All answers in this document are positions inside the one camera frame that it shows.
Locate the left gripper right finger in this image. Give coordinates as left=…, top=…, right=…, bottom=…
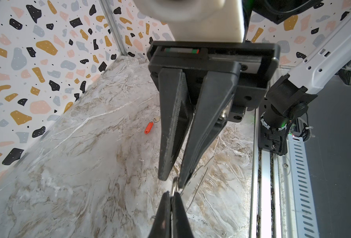
left=171, top=192, right=194, bottom=238

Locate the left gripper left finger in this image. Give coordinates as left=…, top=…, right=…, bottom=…
left=148, top=191, right=171, bottom=238

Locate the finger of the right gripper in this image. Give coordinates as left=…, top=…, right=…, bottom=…
left=158, top=68, right=193, bottom=181

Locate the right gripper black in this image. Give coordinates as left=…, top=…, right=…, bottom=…
left=147, top=41, right=280, bottom=188

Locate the red key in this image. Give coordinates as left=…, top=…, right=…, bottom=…
left=144, top=117, right=161, bottom=134

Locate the metal keyring plate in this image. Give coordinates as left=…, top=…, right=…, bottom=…
left=171, top=154, right=216, bottom=215

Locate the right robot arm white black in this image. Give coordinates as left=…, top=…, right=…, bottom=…
left=137, top=1, right=351, bottom=188

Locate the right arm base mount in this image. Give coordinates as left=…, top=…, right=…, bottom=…
left=258, top=110, right=288, bottom=156

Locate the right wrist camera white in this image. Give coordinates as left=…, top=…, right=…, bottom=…
left=134, top=0, right=245, bottom=43

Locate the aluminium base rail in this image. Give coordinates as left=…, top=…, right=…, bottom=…
left=249, top=109, right=293, bottom=238

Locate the perforated cable tray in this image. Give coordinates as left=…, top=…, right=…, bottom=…
left=288, top=134, right=320, bottom=238

